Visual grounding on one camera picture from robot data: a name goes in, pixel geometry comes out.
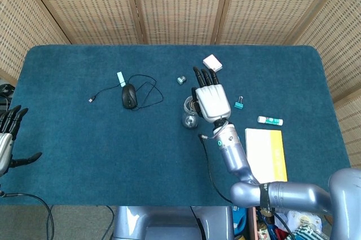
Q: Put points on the left silver and black robot hand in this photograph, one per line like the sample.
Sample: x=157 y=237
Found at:
x=5 y=144

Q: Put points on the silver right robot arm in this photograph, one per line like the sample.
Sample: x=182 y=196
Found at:
x=234 y=155

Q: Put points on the black computer mouse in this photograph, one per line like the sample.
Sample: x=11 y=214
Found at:
x=129 y=96

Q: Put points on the right silver and black robot hand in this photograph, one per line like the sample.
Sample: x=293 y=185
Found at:
x=213 y=102

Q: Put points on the blue felt table cloth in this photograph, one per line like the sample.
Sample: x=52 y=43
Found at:
x=84 y=152

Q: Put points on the white and yellow booklet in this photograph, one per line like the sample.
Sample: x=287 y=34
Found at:
x=262 y=155

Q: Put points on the small white and teal stick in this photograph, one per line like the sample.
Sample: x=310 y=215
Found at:
x=121 y=79

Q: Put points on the silver robot torso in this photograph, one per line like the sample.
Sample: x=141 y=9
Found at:
x=169 y=223

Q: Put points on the small white square box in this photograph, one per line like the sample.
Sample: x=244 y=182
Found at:
x=212 y=63

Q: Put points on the white and green glue stick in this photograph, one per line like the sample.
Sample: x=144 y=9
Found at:
x=270 y=120

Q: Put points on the woven rattan folding screen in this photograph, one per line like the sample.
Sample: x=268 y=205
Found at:
x=180 y=3

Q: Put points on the teal binder clip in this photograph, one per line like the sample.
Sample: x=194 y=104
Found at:
x=239 y=105

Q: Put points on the clear plastic round container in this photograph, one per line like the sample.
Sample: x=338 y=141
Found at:
x=189 y=121

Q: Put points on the box of assorted packages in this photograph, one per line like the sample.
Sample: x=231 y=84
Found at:
x=293 y=223

